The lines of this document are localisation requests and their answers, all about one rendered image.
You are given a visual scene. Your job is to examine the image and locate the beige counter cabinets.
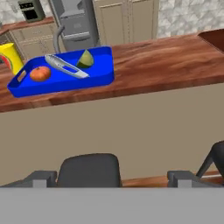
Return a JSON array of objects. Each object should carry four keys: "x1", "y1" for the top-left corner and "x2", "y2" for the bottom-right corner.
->
[{"x1": 8, "y1": 22, "x2": 67, "y2": 61}]

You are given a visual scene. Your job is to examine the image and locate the orange round squash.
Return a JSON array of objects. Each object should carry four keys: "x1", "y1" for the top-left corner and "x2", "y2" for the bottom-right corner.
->
[{"x1": 29, "y1": 66, "x2": 53, "y2": 83}]

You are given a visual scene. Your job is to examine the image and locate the beige dining counter body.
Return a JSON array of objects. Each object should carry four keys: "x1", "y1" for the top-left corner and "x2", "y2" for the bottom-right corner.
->
[{"x1": 0, "y1": 81, "x2": 224, "y2": 187}]

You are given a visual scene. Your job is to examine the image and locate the green lemon wedge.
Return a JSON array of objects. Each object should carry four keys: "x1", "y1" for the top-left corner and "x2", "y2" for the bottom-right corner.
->
[{"x1": 75, "y1": 49, "x2": 95, "y2": 70}]

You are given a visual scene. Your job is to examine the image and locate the grey curved tap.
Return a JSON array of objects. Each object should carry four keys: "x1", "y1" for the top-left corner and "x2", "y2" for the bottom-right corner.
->
[{"x1": 52, "y1": 24, "x2": 67, "y2": 55}]

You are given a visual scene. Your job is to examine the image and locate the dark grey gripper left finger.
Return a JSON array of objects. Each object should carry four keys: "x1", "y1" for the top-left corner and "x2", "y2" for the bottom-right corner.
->
[{"x1": 1, "y1": 170, "x2": 58, "y2": 188}]

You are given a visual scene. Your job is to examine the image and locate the dark grey stool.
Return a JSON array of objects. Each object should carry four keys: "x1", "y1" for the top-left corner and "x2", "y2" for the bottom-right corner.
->
[
  {"x1": 195, "y1": 140, "x2": 224, "y2": 179},
  {"x1": 56, "y1": 152, "x2": 123, "y2": 188}
]

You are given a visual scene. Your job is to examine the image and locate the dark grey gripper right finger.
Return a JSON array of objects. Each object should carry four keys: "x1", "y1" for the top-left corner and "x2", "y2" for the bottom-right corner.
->
[{"x1": 166, "y1": 170, "x2": 224, "y2": 188}]

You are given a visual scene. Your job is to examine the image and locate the blue tray with handles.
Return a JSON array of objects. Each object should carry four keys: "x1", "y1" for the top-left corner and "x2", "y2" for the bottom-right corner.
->
[{"x1": 6, "y1": 45, "x2": 116, "y2": 99}]

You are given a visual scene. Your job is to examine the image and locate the beige tall cupboards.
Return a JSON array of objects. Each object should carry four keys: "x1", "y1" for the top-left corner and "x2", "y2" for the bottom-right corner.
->
[{"x1": 92, "y1": 0, "x2": 161, "y2": 48}]

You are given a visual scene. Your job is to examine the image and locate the dark toaster oven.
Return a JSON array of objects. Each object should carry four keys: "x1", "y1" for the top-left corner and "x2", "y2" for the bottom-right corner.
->
[{"x1": 17, "y1": 0, "x2": 46, "y2": 24}]

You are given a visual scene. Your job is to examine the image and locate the grey fridge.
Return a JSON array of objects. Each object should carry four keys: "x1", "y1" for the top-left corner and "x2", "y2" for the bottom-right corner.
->
[{"x1": 47, "y1": 0, "x2": 102, "y2": 53}]

